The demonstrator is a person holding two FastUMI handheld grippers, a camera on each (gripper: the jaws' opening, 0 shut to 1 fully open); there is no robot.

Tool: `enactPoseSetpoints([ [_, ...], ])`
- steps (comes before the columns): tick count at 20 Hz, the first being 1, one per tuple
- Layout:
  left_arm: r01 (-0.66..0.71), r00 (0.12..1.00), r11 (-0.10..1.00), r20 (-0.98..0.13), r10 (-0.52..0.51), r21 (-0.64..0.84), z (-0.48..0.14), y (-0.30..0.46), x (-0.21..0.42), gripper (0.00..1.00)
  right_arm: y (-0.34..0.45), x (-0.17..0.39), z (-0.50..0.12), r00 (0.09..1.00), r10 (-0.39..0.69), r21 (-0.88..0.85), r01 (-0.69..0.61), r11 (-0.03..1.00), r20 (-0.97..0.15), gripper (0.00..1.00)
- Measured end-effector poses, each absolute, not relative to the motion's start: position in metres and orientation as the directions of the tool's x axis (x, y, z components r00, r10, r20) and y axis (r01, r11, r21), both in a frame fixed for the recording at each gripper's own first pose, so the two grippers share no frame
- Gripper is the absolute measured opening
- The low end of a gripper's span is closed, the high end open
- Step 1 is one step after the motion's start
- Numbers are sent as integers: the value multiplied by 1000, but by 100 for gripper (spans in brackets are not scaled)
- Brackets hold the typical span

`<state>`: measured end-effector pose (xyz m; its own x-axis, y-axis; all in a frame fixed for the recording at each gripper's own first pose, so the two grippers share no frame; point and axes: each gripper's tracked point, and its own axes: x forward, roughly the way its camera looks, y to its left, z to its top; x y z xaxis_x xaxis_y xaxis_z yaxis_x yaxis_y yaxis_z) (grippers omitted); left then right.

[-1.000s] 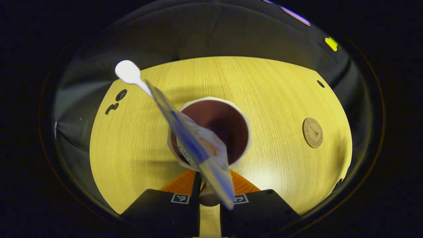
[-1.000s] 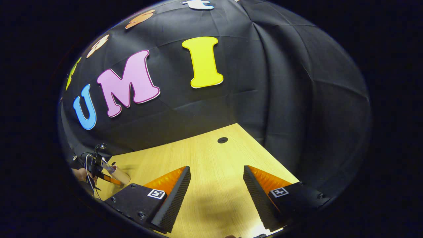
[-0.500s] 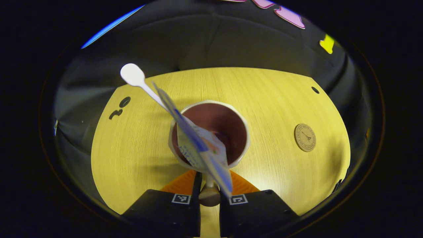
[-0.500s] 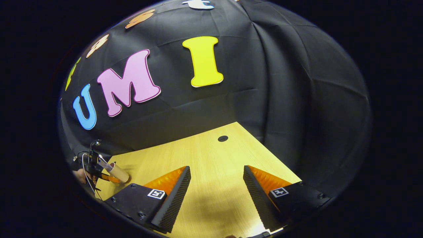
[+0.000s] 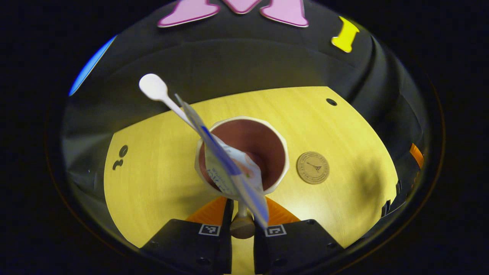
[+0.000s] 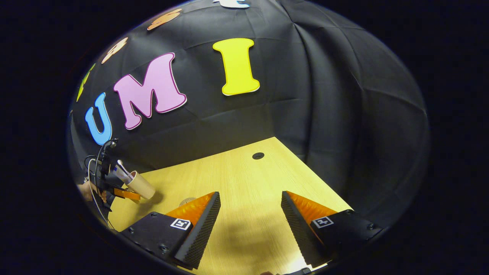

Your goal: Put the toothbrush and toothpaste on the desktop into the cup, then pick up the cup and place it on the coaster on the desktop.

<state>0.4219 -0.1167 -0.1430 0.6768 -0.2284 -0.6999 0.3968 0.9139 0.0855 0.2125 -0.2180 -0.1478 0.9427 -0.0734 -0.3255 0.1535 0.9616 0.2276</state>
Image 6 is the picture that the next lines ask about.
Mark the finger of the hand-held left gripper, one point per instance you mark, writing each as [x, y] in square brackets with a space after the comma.
[128, 194]

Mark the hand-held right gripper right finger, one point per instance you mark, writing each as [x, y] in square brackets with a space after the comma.
[298, 229]

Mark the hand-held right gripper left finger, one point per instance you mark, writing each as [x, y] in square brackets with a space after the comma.
[198, 236]

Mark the white toothpaste tube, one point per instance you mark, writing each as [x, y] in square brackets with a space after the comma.
[118, 175]

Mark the beige cup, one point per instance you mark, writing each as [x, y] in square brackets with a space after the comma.
[142, 186]

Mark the white toothbrush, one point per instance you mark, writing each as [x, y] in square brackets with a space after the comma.
[124, 169]

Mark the round wooden coaster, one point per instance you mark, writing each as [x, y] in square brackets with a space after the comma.
[186, 201]

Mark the wooden desktop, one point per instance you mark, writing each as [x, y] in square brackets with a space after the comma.
[244, 183]

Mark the black backdrop cloth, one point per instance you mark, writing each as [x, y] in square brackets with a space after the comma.
[305, 95]

